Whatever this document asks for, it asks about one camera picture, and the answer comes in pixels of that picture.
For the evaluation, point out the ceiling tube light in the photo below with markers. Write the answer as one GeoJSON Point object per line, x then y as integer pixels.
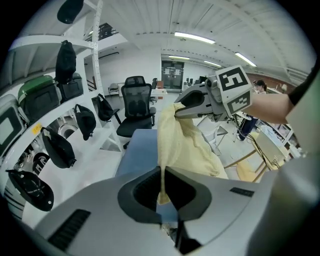
{"type": "Point", "coordinates": [195, 37]}
{"type": "Point", "coordinates": [246, 59]}
{"type": "Point", "coordinates": [178, 57]}
{"type": "Point", "coordinates": [212, 63]}

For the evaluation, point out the row of black caps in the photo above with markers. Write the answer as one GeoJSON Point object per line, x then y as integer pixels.
{"type": "Point", "coordinates": [60, 150]}

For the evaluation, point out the person's right forearm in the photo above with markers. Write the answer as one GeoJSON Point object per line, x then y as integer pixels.
{"type": "Point", "coordinates": [270, 107]}

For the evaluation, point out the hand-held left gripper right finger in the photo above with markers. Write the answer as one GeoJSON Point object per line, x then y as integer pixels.
{"type": "Point", "coordinates": [225, 197]}

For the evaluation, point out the person's black-clothed body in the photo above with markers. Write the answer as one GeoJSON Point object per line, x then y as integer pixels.
{"type": "Point", "coordinates": [302, 87]}

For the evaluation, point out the black cap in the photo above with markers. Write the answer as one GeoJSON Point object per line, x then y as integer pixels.
{"type": "Point", "coordinates": [32, 190]}

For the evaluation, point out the yellow paper tag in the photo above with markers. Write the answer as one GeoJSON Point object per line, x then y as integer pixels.
{"type": "Point", "coordinates": [36, 128]}

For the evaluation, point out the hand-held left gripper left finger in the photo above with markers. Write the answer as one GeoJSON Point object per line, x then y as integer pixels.
{"type": "Point", "coordinates": [100, 200]}

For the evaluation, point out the pale yellow garment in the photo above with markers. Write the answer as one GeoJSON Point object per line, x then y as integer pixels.
{"type": "Point", "coordinates": [180, 145]}

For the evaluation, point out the grey-rimmed storage box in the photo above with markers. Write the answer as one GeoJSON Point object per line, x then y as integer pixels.
{"type": "Point", "coordinates": [10, 125]}

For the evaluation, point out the black fabric bag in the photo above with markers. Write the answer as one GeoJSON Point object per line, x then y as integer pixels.
{"type": "Point", "coordinates": [70, 11]}
{"type": "Point", "coordinates": [105, 108]}
{"type": "Point", "coordinates": [65, 62]}

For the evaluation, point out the black mesh office chair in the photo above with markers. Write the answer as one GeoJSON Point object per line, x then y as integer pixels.
{"type": "Point", "coordinates": [136, 105]}

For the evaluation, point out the beige plastic basket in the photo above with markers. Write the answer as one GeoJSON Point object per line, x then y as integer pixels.
{"type": "Point", "coordinates": [271, 147]}

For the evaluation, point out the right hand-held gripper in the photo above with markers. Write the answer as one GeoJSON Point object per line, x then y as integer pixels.
{"type": "Point", "coordinates": [232, 87]}

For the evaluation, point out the pale crumpled clothes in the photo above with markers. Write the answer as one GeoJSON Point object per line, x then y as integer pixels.
{"type": "Point", "coordinates": [268, 130]}

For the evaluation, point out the green-lidded black box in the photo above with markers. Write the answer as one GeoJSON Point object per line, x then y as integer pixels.
{"type": "Point", "coordinates": [40, 100]}
{"type": "Point", "coordinates": [72, 88]}

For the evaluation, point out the light wooden stool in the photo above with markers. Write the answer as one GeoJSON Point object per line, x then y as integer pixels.
{"type": "Point", "coordinates": [246, 170]}

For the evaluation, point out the blue padded mat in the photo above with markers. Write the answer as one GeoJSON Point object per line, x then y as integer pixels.
{"type": "Point", "coordinates": [140, 150]}

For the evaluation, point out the white frame chair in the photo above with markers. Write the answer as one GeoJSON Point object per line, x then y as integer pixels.
{"type": "Point", "coordinates": [216, 135]}

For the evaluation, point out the white drum appliance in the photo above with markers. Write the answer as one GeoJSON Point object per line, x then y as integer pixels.
{"type": "Point", "coordinates": [67, 131]}

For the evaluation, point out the dark double door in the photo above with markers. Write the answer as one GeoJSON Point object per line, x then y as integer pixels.
{"type": "Point", "coordinates": [172, 75]}

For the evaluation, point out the white low shelf unit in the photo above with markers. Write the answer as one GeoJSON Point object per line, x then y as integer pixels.
{"type": "Point", "coordinates": [291, 140]}

